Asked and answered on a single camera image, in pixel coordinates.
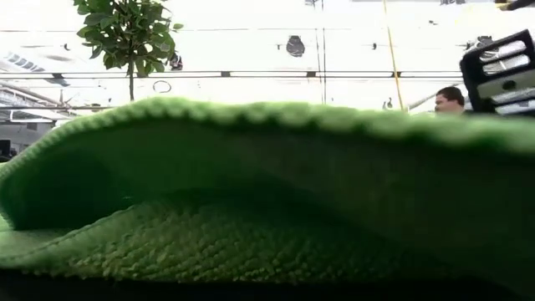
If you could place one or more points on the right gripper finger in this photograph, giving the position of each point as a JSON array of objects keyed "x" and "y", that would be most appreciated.
[{"x": 472, "y": 71}]

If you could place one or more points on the bright green microfiber towel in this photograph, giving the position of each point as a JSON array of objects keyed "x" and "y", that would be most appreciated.
[{"x": 251, "y": 188}]

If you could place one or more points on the person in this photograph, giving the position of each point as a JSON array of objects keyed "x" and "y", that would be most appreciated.
[{"x": 449, "y": 100}]

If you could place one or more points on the green leafy plant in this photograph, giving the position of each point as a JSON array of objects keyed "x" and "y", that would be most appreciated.
[{"x": 129, "y": 33}]

